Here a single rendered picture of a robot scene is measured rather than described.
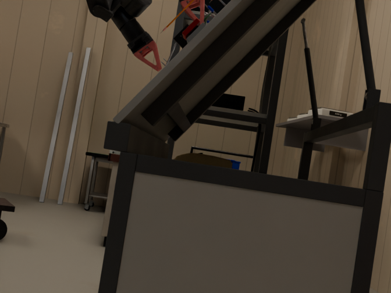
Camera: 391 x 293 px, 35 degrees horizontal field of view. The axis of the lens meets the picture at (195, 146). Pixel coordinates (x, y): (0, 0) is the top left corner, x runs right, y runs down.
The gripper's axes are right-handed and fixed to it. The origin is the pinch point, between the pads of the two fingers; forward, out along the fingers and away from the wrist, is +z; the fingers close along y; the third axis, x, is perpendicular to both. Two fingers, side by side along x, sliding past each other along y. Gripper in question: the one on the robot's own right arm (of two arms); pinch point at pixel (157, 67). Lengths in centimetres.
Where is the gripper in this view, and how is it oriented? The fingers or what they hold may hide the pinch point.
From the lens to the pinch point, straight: 174.6
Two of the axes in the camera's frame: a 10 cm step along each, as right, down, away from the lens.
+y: 0.7, -0.1, 10.0
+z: 5.8, 8.2, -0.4
